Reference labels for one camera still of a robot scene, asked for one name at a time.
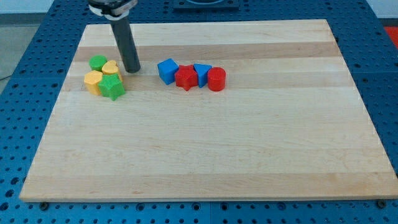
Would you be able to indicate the yellow heart block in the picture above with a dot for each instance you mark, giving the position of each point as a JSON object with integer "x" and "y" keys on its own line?
{"x": 111, "y": 67}

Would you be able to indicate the yellow hexagon block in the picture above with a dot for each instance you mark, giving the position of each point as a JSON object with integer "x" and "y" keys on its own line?
{"x": 92, "y": 80}

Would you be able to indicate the red star block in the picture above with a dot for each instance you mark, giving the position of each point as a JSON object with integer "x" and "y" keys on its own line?
{"x": 186, "y": 77}

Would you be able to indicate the red cylinder block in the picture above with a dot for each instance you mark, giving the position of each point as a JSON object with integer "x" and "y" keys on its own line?
{"x": 216, "y": 79}

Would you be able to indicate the blue triangle block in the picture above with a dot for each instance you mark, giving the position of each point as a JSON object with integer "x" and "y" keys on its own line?
{"x": 202, "y": 72}

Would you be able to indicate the blue cube block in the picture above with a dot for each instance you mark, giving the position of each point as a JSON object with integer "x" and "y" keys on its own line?
{"x": 167, "y": 70}

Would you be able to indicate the green star block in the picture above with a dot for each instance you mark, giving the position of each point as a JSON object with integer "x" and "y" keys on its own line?
{"x": 111, "y": 86}

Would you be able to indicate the light wooden board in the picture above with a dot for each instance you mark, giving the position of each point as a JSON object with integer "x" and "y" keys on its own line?
{"x": 290, "y": 123}

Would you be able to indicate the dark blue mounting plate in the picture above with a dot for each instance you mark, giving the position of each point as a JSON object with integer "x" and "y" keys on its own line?
{"x": 206, "y": 4}

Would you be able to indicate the green cylinder block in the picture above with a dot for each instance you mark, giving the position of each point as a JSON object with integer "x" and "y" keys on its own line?
{"x": 96, "y": 62}

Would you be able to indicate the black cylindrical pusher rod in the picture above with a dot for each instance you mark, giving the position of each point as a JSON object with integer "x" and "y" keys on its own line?
{"x": 126, "y": 46}

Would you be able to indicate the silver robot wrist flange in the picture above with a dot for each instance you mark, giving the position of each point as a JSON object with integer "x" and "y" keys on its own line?
{"x": 113, "y": 10}

